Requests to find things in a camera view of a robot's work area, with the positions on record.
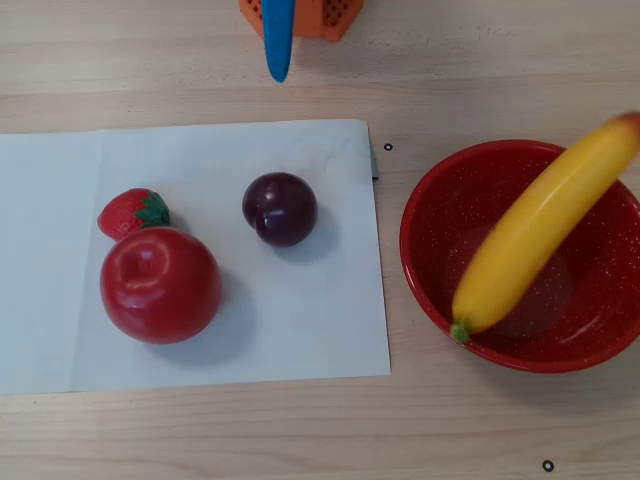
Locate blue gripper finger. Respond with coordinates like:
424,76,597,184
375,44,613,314
261,0,296,84

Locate yellow toy banana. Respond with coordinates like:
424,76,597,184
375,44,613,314
449,112,640,344

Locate orange robot base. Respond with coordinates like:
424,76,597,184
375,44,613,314
238,0,365,44

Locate red speckled bowl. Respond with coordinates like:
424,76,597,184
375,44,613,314
398,139,640,374

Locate dark purple toy plum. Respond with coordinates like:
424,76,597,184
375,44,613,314
241,172,319,248

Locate red toy strawberry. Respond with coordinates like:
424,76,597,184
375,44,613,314
96,187,172,244

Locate red toy apple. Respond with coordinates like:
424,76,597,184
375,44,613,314
99,227,223,345

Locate white paper sheet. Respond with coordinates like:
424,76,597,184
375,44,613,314
0,118,392,396

